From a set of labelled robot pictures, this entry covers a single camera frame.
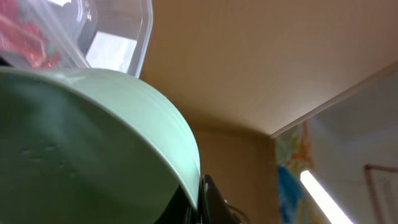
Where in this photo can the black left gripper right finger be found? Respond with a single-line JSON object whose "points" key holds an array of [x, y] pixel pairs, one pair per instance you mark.
{"points": [[213, 207]]}

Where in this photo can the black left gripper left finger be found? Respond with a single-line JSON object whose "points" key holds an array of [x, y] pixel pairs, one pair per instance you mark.
{"points": [[178, 210]]}

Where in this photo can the green bowl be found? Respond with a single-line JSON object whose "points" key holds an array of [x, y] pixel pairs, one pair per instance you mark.
{"points": [[91, 146]]}

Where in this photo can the ceiling light tube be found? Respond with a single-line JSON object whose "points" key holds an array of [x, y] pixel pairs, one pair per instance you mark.
{"points": [[327, 205]]}

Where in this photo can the clear plastic bin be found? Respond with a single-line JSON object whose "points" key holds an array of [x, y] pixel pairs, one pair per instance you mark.
{"points": [[108, 34]]}

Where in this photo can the red snack wrapper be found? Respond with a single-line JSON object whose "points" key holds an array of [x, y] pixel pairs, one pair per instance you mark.
{"points": [[22, 42]]}

